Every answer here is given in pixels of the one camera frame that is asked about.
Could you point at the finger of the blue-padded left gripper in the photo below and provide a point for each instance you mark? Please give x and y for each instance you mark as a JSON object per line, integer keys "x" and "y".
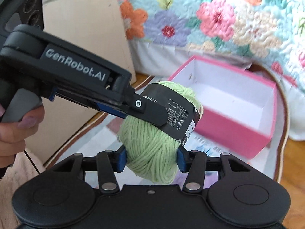
{"x": 109, "y": 110}

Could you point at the floral quilted bedspread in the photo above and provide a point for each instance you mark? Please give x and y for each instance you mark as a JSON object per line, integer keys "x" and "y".
{"x": 162, "y": 34}

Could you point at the left hand painted nails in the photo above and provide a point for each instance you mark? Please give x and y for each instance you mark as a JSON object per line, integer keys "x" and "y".
{"x": 13, "y": 135}

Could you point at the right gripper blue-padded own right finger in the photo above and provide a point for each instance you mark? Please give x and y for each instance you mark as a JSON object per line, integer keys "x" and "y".
{"x": 194, "y": 163}

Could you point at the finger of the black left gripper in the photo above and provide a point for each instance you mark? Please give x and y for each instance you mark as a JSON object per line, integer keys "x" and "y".
{"x": 146, "y": 110}

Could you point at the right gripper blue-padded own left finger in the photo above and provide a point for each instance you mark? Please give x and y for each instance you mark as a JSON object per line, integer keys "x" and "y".
{"x": 108, "y": 163}

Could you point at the green yarn ball black label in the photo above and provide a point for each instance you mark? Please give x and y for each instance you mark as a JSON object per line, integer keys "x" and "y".
{"x": 152, "y": 151}

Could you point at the pink cardboard box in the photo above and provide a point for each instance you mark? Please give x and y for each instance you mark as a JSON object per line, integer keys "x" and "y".
{"x": 239, "y": 107}

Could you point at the pink fuzzy sleeve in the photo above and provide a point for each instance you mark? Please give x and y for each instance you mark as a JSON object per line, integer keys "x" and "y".
{"x": 25, "y": 167}

